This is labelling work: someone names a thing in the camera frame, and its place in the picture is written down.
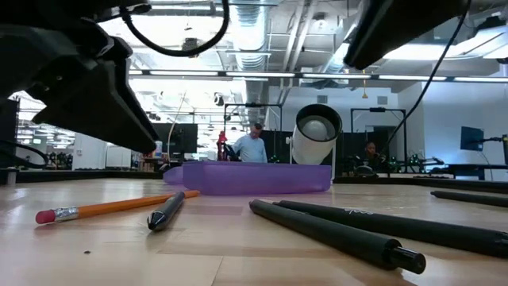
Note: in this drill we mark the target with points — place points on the black desk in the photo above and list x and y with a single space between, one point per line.
476 167

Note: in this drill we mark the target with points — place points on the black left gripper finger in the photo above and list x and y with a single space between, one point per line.
99 107

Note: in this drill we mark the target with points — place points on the red tall stand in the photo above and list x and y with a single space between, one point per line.
221 139

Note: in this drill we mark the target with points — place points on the white wipes canister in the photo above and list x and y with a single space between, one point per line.
160 155

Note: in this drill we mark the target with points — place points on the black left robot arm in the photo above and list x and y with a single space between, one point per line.
31 10

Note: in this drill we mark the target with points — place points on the black pen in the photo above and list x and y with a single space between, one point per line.
164 214
337 234
436 232
476 198

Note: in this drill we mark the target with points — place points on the long light strip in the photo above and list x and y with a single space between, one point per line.
258 74

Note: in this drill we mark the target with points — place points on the yellow hanging pendant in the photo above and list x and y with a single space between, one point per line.
364 95

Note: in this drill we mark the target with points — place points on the black monitor on arm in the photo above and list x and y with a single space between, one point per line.
471 139

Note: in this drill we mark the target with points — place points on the black panel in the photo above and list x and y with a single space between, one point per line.
10 135

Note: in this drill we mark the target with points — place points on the orange pencil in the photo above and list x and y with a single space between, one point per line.
119 205

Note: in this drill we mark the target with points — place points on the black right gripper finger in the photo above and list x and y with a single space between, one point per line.
397 28

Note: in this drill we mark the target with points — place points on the black monitor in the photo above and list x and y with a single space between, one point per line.
182 139

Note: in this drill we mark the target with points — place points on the person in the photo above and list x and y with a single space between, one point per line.
371 150
252 149

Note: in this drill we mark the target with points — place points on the black rig frame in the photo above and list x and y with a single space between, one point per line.
254 105
377 109

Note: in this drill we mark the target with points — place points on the black background robot arm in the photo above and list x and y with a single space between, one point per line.
412 161
230 153

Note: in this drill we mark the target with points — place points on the purple plastic pencil box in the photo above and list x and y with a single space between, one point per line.
258 178

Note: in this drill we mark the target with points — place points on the small grey post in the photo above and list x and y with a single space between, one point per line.
11 176

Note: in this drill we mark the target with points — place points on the silver ventilation duct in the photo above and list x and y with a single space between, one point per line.
250 32

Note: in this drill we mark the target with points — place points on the white spotlight lamp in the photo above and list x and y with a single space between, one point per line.
309 151

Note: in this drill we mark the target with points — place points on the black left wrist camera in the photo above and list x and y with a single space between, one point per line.
119 8

